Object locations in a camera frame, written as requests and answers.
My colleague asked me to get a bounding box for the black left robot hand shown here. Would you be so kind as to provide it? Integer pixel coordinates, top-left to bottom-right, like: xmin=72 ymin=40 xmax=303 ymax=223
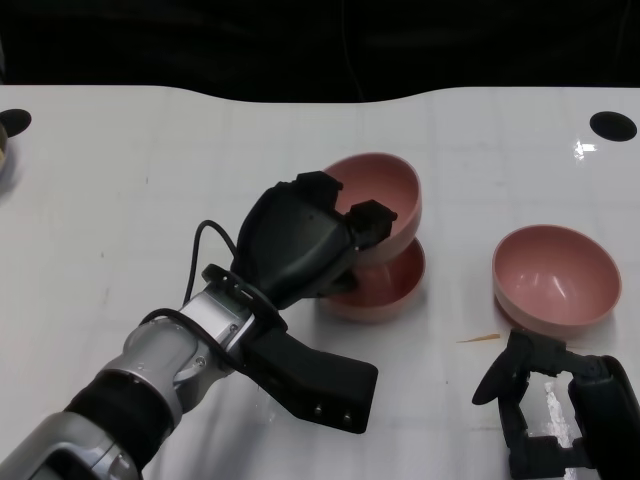
xmin=234 ymin=170 xmax=400 ymax=311

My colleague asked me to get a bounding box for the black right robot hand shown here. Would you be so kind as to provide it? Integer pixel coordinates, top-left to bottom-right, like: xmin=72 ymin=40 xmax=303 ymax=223
xmin=472 ymin=330 xmax=640 ymax=480

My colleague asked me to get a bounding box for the pink plastic bowl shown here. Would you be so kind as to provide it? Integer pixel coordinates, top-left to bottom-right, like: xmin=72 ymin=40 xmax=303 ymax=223
xmin=317 ymin=237 xmax=427 ymax=324
xmin=322 ymin=152 xmax=424 ymax=266
xmin=492 ymin=224 xmax=622 ymax=336

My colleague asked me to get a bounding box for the black backdrop cloth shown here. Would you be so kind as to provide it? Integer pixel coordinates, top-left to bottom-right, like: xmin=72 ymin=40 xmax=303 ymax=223
xmin=0 ymin=0 xmax=640 ymax=104

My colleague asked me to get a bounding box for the black round table grommet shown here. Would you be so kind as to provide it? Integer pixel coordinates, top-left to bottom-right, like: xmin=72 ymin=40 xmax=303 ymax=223
xmin=0 ymin=108 xmax=33 ymax=137
xmin=589 ymin=111 xmax=638 ymax=143

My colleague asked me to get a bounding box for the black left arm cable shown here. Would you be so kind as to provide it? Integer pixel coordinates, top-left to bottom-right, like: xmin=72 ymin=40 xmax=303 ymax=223
xmin=139 ymin=219 xmax=281 ymax=376

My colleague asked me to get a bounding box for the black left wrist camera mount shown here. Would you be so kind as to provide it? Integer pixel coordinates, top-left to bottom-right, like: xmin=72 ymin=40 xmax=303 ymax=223
xmin=202 ymin=264 xmax=379 ymax=434

